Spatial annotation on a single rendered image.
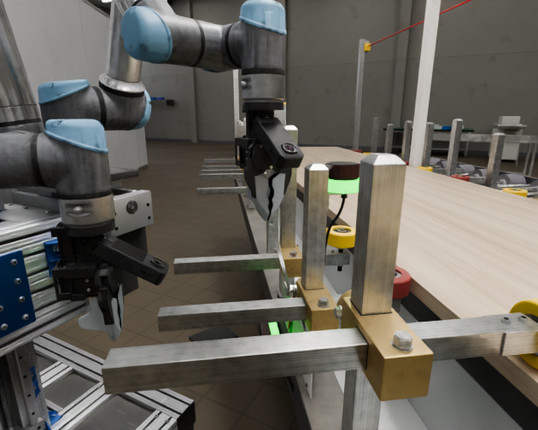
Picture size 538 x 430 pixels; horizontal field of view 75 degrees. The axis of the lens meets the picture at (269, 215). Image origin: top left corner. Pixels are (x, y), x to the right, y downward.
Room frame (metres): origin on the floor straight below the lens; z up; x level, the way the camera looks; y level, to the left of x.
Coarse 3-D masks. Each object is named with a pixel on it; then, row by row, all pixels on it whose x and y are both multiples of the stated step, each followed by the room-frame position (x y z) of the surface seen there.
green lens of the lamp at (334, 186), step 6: (330, 180) 0.60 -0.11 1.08; (336, 180) 0.60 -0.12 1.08; (354, 180) 0.60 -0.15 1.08; (330, 186) 0.60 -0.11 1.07; (336, 186) 0.60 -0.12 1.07; (342, 186) 0.59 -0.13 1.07; (348, 186) 0.59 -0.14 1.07; (354, 186) 0.60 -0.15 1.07; (336, 192) 0.60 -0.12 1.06; (342, 192) 0.59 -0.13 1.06; (348, 192) 0.59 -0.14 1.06; (354, 192) 0.60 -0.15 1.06
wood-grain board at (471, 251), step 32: (320, 160) 2.28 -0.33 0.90; (352, 160) 2.28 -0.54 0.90; (416, 192) 1.32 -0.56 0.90; (448, 192) 1.32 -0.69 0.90; (480, 192) 1.32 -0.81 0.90; (352, 224) 0.91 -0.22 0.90; (416, 224) 0.91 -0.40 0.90; (448, 224) 0.91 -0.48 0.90; (480, 224) 0.91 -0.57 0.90; (512, 224) 0.91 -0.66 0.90; (416, 256) 0.69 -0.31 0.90; (448, 256) 0.69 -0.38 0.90; (480, 256) 0.69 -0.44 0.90; (512, 256) 0.69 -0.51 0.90; (416, 288) 0.57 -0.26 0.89; (448, 288) 0.54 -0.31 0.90; (480, 288) 0.54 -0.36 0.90; (512, 288) 0.54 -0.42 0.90; (512, 384) 0.35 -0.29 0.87
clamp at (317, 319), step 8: (304, 288) 0.60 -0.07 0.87; (320, 288) 0.60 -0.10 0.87; (296, 296) 0.63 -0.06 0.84; (304, 296) 0.57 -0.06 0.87; (312, 296) 0.57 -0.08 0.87; (320, 296) 0.57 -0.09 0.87; (328, 296) 0.57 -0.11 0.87; (312, 304) 0.54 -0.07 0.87; (312, 312) 0.52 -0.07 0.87; (320, 312) 0.53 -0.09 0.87; (328, 312) 0.53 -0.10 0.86; (304, 320) 0.57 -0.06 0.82; (312, 320) 0.52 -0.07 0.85; (320, 320) 0.53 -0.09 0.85; (328, 320) 0.53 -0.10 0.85; (336, 320) 0.53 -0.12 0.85; (312, 328) 0.52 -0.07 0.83; (320, 328) 0.53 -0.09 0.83; (328, 328) 0.53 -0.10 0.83; (336, 328) 0.53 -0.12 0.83
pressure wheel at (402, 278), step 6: (396, 270) 0.61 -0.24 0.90; (402, 270) 0.60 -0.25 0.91; (396, 276) 0.58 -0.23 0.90; (402, 276) 0.58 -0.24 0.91; (408, 276) 0.58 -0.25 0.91; (396, 282) 0.56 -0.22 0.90; (402, 282) 0.56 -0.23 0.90; (408, 282) 0.57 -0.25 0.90; (396, 288) 0.55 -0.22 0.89; (402, 288) 0.56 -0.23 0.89; (408, 288) 0.57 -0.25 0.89; (396, 294) 0.55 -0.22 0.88; (402, 294) 0.56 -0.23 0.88
